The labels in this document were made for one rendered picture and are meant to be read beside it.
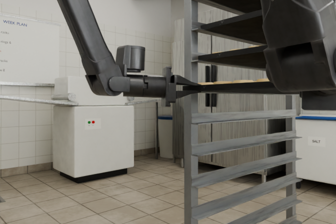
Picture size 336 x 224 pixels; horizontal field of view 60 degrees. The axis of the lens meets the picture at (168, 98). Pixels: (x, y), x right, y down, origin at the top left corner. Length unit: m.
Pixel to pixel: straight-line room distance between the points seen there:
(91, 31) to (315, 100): 0.46
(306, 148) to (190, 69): 2.55
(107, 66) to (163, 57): 4.67
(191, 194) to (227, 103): 2.59
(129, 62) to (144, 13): 4.51
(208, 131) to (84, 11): 3.07
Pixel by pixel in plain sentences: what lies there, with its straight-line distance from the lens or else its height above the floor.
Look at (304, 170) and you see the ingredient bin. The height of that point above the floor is 0.22.
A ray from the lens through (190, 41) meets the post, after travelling 0.86.
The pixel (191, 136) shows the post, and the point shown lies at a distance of 0.85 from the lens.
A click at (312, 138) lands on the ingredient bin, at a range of 3.26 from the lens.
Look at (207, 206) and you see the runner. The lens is 0.95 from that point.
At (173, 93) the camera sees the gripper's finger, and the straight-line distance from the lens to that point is 0.73.
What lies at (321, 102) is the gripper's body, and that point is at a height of 0.92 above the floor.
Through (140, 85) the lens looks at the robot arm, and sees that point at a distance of 0.72.
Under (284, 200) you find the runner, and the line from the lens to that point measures 1.34.
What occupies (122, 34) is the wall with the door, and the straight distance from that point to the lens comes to 4.86.
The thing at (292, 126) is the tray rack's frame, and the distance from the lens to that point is 1.35.
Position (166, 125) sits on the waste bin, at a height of 0.53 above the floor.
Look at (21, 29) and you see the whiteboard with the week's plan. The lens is 4.18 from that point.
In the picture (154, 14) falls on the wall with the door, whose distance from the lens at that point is 5.35.
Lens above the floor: 0.92
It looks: 1 degrees up
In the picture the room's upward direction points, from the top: straight up
